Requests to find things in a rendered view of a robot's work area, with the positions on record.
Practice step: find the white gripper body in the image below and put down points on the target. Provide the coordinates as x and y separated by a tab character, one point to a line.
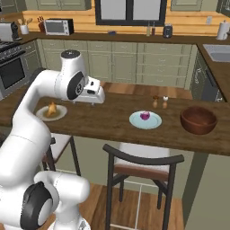
95	95

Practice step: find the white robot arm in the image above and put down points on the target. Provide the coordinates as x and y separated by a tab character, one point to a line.
27	125

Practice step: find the chicken drumstick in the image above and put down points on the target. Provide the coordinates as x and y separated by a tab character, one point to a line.
51	109

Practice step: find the purple onion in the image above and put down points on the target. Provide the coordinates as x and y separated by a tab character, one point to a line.
145	115

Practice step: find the brown wooden bowl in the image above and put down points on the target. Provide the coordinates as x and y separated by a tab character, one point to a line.
198	120

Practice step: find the beige plate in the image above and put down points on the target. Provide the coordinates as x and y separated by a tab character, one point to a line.
60	113

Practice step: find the green base cupboard run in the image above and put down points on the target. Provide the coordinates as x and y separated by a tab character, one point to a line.
119	61

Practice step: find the light blue plate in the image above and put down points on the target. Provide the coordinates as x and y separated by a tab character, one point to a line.
145	121

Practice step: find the wooden pepper shaker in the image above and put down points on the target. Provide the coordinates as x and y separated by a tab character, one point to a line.
155	102

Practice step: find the dark wooden bar stool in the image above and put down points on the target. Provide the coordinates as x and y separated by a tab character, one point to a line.
58	148
140	170

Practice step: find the small blue dish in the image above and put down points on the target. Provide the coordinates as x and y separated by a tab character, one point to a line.
112	33

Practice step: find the wooden salt shaker white top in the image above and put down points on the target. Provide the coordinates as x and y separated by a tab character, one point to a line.
165	102

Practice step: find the white toaster oven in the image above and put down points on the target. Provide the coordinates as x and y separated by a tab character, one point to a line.
58	27

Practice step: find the glass oil bottle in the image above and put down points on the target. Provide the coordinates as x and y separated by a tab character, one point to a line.
148	29

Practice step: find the dark sauce bottle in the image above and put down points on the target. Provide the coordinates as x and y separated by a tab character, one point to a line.
153	29

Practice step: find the wooden knife block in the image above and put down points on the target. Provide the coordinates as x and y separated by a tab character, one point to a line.
41	25

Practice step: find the steel range oven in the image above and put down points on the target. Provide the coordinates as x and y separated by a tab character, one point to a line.
10	67

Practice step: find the dark framed window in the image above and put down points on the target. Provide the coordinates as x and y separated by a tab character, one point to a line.
130	11

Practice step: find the black speaker jar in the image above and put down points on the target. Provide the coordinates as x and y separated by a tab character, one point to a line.
167	31

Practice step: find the white utensil pot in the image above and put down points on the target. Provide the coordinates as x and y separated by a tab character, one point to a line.
24	29

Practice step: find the silver coffee machine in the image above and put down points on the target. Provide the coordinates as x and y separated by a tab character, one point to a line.
9	31

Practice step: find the dark dishwasher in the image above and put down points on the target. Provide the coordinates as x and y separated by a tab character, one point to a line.
206	82

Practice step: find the steel sink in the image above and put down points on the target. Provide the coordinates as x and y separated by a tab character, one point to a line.
218	52

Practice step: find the white paper towel roll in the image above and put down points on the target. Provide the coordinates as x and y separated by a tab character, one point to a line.
222	30

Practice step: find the green wall cupboard run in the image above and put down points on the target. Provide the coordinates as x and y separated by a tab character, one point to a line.
60	4

